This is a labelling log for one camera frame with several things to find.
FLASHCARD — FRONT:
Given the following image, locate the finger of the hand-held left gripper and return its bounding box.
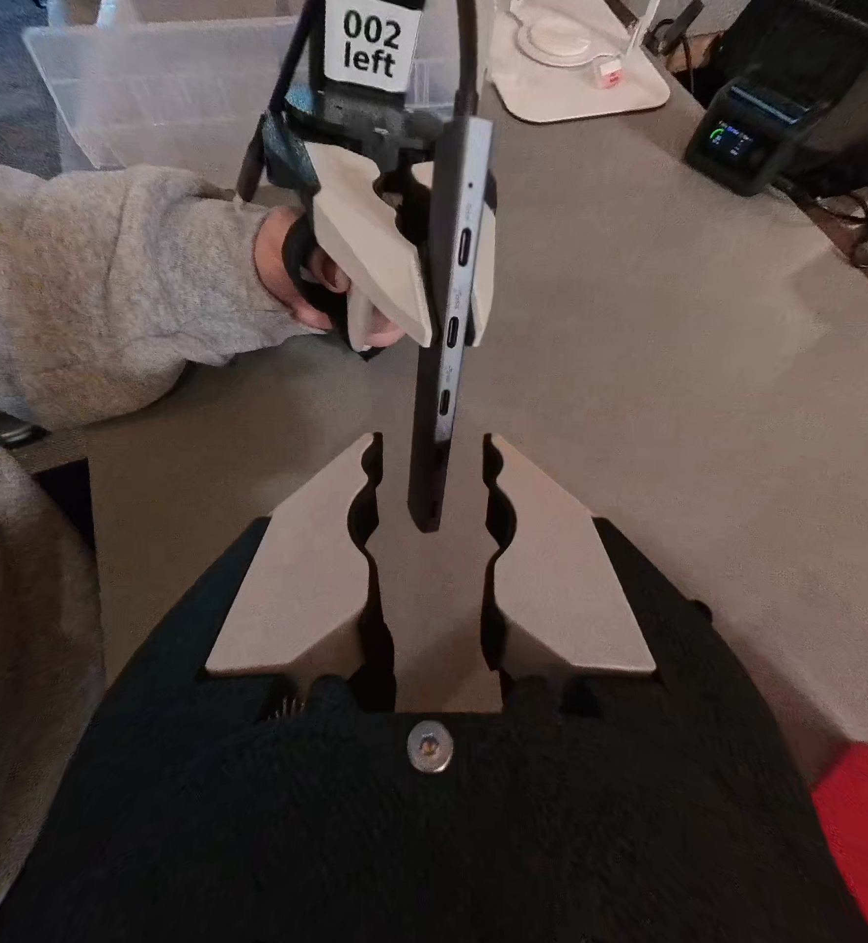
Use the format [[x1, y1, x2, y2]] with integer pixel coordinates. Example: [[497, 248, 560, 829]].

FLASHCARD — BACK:
[[307, 142, 436, 349], [469, 173, 499, 347]]

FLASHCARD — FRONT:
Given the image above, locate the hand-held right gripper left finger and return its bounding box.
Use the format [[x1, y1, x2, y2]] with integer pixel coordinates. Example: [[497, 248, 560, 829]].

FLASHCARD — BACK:
[[204, 433, 398, 710]]

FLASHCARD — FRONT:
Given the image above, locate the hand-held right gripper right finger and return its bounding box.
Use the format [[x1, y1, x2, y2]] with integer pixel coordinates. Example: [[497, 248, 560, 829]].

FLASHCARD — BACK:
[[480, 433, 658, 704]]

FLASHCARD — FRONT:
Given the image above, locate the grey usb hub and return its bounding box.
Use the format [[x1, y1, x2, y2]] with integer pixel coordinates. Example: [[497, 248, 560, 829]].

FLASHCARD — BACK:
[[407, 115, 495, 534]]

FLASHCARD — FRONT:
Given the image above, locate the clear plastic bin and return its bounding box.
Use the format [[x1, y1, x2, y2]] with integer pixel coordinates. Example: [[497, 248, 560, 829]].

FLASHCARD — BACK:
[[22, 15, 494, 172]]

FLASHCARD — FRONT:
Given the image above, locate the person's left forearm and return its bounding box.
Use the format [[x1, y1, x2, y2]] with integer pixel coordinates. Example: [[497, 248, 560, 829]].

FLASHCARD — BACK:
[[0, 158, 319, 433]]

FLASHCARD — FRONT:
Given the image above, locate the person's left hand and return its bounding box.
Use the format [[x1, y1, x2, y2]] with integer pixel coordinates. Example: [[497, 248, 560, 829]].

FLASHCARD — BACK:
[[252, 205, 409, 351]]

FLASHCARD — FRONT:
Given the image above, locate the white lamp base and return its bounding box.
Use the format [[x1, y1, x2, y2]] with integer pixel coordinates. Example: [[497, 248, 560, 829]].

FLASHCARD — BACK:
[[487, 0, 672, 125]]

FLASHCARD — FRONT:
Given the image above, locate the person's grey printed sweatshirt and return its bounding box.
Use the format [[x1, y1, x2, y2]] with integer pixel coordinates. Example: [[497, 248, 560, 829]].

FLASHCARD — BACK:
[[0, 442, 108, 929]]

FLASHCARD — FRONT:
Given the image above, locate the black label printer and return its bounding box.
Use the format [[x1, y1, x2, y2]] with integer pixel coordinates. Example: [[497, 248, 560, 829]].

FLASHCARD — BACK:
[[683, 0, 868, 198]]

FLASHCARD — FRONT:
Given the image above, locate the black camera cable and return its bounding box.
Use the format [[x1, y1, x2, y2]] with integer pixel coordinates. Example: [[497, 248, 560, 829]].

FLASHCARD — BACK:
[[235, 0, 316, 206]]

